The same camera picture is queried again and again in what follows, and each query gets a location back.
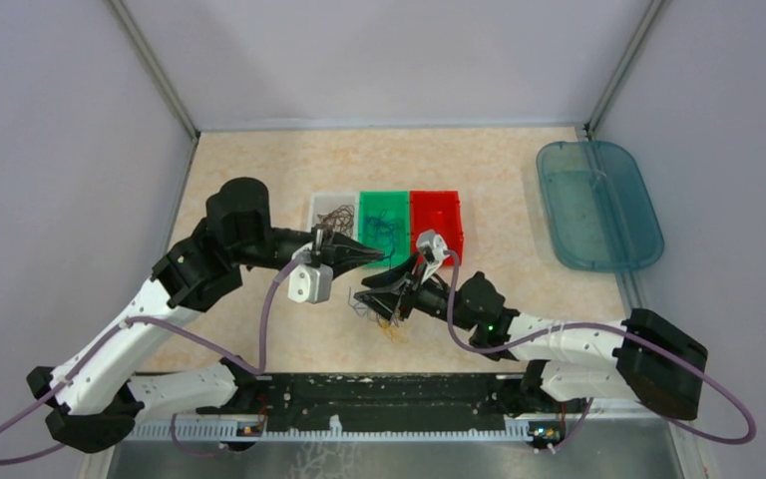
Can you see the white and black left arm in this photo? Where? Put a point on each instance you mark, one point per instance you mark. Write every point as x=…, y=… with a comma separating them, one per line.
x=98, y=397

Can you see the white plastic bin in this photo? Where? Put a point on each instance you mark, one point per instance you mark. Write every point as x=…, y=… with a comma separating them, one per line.
x=337, y=211

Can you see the teal transparent plastic basin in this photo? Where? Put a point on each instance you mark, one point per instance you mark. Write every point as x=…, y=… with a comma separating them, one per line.
x=599, y=213

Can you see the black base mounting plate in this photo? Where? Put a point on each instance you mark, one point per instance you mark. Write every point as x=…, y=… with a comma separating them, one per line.
x=451, y=402

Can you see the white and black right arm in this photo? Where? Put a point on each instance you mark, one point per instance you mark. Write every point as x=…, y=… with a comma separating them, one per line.
x=643, y=358

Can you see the green plastic bin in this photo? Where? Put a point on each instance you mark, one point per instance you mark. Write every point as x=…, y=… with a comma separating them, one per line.
x=384, y=223

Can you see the right aluminium frame post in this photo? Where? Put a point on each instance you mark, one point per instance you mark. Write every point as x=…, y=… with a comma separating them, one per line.
x=637, y=41

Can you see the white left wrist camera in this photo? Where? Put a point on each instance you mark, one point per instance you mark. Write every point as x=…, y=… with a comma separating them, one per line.
x=308, y=282

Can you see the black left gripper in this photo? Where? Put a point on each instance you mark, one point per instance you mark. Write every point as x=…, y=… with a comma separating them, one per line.
x=340, y=251

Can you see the white slotted cable duct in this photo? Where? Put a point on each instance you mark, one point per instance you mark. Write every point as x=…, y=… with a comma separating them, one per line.
x=199, y=430

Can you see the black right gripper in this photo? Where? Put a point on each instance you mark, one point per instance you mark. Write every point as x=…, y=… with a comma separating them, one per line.
x=389, y=301

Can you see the red plastic bin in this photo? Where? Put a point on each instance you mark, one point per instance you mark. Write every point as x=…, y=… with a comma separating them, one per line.
x=439, y=211

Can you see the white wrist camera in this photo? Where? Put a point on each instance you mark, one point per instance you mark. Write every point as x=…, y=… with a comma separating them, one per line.
x=308, y=282
x=433, y=249

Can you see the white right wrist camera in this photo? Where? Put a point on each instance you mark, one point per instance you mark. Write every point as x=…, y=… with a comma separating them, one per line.
x=433, y=249

